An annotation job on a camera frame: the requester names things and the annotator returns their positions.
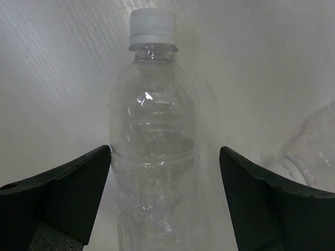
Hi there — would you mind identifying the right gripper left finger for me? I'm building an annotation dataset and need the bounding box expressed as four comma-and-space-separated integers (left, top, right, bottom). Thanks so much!
1, 145, 110, 250

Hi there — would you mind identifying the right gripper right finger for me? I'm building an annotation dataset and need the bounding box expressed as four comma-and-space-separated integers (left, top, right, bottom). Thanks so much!
219, 146, 334, 250

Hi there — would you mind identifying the clear bottle blue cap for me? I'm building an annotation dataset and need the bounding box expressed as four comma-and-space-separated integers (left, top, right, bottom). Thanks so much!
109, 8, 199, 250

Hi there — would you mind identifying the clear bottle white cap right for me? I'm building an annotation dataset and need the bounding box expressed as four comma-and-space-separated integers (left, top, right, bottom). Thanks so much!
284, 101, 334, 192

